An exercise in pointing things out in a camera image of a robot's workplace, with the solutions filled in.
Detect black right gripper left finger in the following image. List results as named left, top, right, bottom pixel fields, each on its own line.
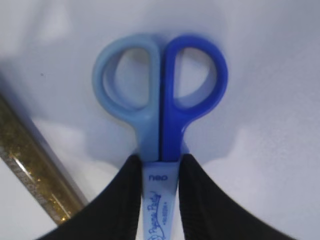
left=41, top=155, right=142, bottom=240

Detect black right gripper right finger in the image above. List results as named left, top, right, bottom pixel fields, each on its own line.
left=178, top=153, right=320, bottom=240

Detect gold glitter pen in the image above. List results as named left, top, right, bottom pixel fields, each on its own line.
left=0, top=97, right=84, bottom=225

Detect blue sheathed scissors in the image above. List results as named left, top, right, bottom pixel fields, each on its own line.
left=92, top=34, right=228, bottom=240

